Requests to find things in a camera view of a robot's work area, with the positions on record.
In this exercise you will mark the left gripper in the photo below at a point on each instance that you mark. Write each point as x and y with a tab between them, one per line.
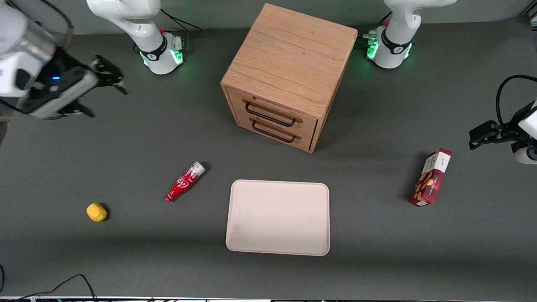
506	129

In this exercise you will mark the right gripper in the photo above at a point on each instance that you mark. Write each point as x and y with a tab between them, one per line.
67	67

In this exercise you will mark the wooden drawer with recessed front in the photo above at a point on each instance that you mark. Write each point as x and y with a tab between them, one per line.
306	126

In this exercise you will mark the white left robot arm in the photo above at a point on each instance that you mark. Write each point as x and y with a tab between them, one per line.
396	33

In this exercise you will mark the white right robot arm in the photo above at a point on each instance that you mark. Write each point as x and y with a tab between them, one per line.
140	25

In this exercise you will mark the wooden drawer with flush front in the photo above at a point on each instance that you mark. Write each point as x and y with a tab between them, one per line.
304	142

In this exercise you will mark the wooden drawer cabinet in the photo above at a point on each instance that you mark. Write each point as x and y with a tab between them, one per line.
293	54

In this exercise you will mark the red cookie box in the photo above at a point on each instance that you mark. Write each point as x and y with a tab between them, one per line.
432	178

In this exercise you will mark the yellow lemon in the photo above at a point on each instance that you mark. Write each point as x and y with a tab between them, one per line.
96	212

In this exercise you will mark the red cola bottle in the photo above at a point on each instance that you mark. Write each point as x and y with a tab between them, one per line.
184	182

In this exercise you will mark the beige plastic tray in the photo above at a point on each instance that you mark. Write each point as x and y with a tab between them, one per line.
277	218

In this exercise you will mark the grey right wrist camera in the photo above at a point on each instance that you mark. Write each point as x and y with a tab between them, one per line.
50	110

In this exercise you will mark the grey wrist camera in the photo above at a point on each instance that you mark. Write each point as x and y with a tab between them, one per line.
527	155
50	110

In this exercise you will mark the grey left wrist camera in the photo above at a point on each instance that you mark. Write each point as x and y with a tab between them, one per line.
527	155

